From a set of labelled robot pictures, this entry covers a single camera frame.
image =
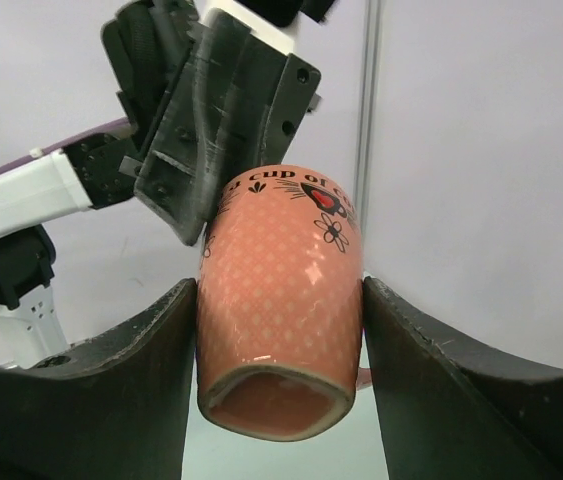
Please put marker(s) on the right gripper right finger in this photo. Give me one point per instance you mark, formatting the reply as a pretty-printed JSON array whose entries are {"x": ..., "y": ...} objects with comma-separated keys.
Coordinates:
[{"x": 452, "y": 407}]

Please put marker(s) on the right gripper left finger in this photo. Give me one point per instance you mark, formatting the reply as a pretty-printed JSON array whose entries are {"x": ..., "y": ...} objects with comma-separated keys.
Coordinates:
[{"x": 114, "y": 407}]

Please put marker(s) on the salmon pink printed mug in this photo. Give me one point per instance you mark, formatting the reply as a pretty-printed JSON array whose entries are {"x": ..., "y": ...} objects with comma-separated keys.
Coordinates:
[{"x": 279, "y": 306}]

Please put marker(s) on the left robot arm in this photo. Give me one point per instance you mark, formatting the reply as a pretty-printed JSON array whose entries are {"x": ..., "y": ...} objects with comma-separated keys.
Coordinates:
[{"x": 33, "y": 190}]

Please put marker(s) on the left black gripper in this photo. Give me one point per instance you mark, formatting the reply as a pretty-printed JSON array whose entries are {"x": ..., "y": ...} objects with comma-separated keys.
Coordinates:
[{"x": 207, "y": 94}]

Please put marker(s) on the right aluminium frame post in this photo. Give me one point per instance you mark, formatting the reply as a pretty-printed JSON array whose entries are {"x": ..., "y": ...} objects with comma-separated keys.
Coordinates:
[{"x": 370, "y": 69}]

